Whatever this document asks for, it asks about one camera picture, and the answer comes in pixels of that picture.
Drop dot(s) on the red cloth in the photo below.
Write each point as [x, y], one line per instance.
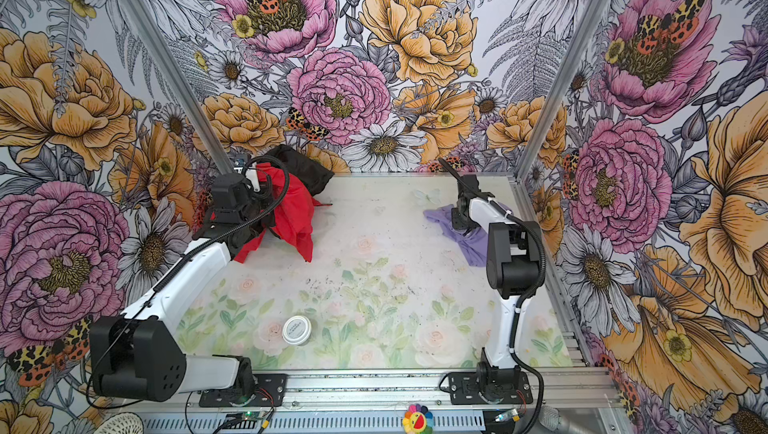
[294, 215]

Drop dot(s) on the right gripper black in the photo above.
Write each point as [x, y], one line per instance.
[456, 222]

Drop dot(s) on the small white round tin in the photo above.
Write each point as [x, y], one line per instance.
[297, 330]

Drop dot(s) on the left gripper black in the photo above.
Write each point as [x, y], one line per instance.
[268, 199]

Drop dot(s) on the left aluminium corner post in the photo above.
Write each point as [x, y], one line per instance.
[147, 29]

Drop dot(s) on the black cloth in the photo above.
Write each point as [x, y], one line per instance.
[312, 174]

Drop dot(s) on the aluminium corner post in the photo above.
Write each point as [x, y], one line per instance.
[147, 29]
[583, 34]

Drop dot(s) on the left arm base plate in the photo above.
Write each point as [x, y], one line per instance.
[265, 390]

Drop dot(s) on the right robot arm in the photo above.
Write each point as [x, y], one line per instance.
[515, 270]

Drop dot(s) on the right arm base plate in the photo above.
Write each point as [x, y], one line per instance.
[505, 387]

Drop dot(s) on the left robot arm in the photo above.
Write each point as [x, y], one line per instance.
[134, 355]

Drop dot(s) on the aluminium front rail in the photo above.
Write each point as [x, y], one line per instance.
[387, 389]

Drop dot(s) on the rainbow flower sticker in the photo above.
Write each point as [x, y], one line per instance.
[418, 419]

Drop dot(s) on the right aluminium corner post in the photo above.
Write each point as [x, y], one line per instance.
[583, 34]

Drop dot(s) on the purple cloth with print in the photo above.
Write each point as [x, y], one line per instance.
[472, 243]

